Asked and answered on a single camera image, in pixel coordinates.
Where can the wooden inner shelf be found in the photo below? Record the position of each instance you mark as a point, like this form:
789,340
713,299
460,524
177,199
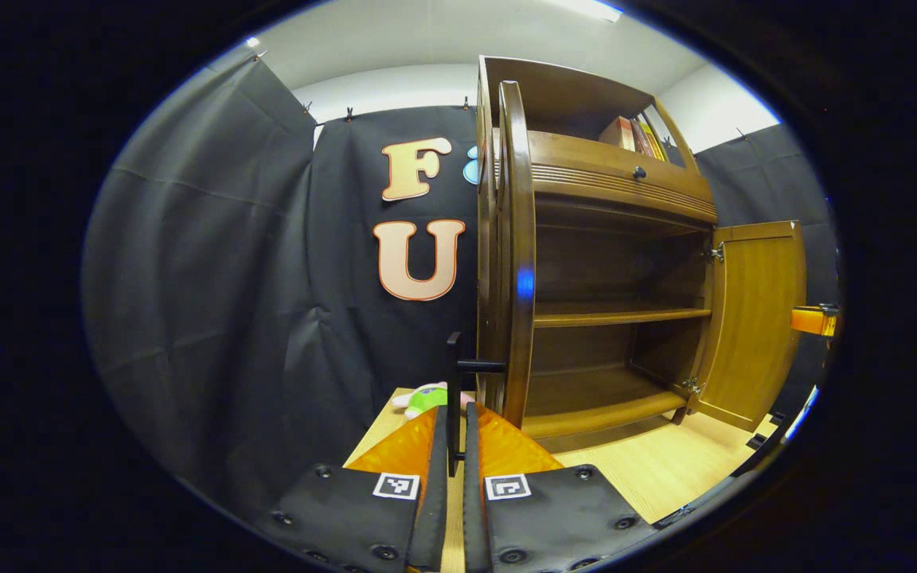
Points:
618,316

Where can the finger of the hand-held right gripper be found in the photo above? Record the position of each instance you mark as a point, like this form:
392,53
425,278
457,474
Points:
810,320

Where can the metal door hinge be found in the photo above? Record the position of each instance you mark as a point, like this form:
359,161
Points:
715,253
692,385

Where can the yellow book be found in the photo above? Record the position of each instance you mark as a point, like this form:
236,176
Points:
653,142

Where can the dark red book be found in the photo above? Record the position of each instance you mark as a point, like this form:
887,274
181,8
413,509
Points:
641,137

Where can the black backdrop cloth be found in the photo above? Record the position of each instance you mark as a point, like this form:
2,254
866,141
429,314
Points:
228,278

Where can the wooden cabinet drawer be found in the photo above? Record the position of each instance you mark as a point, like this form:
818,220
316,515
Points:
602,171

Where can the green and pink plush toy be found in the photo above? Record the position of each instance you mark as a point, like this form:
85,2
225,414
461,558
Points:
427,398

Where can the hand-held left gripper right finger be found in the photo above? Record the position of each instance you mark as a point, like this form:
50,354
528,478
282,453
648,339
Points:
473,517

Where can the wooden shoe cabinet door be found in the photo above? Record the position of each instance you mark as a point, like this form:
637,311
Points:
518,199
753,318

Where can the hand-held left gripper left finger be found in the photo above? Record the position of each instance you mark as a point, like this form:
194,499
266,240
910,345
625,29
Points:
435,517

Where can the wooden double-door shoe cabinet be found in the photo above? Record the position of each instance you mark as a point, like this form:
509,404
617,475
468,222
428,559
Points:
570,87

